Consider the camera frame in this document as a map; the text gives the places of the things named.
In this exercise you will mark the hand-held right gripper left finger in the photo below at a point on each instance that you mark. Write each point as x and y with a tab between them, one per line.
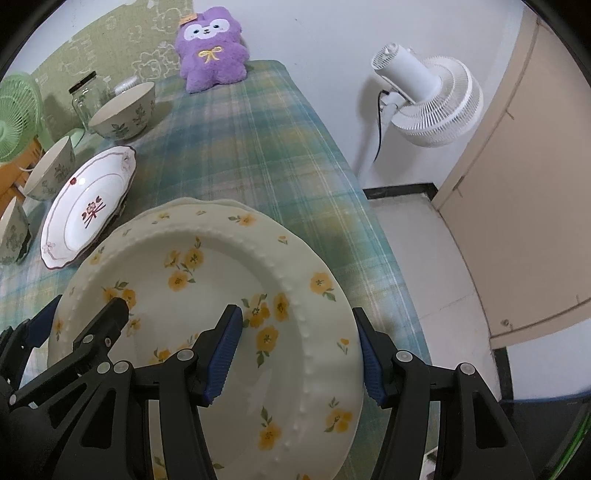
224	355

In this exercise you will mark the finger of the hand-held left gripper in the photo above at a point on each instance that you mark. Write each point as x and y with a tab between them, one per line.
99	323
41	325

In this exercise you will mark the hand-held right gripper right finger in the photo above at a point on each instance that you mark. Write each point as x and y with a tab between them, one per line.
369	364

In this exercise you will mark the yellow flower cream plate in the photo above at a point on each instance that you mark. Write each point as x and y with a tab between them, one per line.
207	258

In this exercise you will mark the green-rimmed grey plate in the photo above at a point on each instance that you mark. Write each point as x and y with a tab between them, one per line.
122	122

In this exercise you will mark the small leaf print bowl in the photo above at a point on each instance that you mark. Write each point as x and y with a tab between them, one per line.
14	235
51	173

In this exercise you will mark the white plate red trim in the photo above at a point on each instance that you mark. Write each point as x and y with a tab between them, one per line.
92	194

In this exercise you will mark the dark object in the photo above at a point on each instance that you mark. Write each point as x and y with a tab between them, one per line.
531	429

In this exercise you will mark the plaid tablecloth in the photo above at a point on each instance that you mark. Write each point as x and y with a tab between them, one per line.
258	152

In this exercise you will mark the green desk fan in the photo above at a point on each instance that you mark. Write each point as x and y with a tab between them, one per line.
18	115

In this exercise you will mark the glass jar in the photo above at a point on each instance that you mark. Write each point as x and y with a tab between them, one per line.
85	104

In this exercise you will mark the cotton swab container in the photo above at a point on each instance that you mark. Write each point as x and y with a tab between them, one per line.
125	85

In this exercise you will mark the beige door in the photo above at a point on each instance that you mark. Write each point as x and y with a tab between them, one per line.
531	184

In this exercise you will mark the white fan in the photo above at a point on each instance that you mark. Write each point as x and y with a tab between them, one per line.
434	101

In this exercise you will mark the green cardboard with drawings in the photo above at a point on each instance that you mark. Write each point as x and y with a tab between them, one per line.
115	41

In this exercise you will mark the purple plush toy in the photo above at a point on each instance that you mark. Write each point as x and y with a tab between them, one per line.
212	60

